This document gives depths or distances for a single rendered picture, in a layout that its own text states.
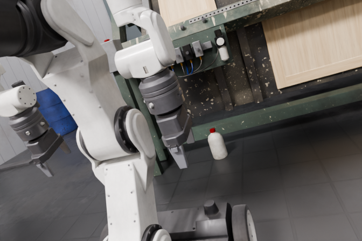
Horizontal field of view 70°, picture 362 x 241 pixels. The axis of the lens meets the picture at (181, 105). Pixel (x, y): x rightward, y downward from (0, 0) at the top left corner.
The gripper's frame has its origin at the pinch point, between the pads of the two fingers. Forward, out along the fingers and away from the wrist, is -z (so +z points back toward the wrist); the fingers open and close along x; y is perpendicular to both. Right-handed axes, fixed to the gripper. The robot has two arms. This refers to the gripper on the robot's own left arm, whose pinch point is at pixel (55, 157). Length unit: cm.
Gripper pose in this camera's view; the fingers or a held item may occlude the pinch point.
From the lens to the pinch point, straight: 97.9
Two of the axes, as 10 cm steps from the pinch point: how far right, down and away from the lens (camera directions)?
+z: -3.3, -8.2, -4.7
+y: -9.3, 2.0, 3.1
